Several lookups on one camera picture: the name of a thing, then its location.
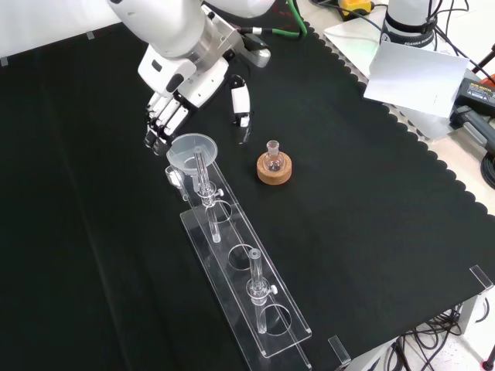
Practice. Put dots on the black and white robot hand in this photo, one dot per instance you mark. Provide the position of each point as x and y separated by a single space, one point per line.
174 77

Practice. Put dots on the clear plastic funnel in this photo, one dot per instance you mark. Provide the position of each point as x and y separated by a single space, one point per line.
185 152

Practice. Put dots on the clear acrylic funnel stand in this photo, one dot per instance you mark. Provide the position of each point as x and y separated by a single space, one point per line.
247 305

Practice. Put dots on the grey tape strip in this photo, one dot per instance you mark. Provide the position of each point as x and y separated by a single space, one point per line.
90 35
4 61

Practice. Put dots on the small round-bottom glass flask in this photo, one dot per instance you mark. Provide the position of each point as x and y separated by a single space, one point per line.
274 160

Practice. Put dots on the yellow stop button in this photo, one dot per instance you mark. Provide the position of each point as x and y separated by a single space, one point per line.
354 7

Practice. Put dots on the black bench cloth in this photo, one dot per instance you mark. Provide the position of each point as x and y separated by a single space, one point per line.
348 216

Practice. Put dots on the pale white board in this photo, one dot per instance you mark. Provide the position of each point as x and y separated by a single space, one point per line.
414 77

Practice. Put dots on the black and grey clamp tool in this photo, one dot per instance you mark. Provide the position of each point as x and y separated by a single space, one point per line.
473 125

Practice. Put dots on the black power adapter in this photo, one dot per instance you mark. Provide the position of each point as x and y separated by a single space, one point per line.
477 94

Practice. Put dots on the black tripod leg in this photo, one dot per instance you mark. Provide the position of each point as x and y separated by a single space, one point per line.
485 60

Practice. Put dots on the clear cloth clip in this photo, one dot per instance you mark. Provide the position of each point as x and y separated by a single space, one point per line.
339 351
481 277

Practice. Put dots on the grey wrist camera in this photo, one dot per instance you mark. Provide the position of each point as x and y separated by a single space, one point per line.
258 52

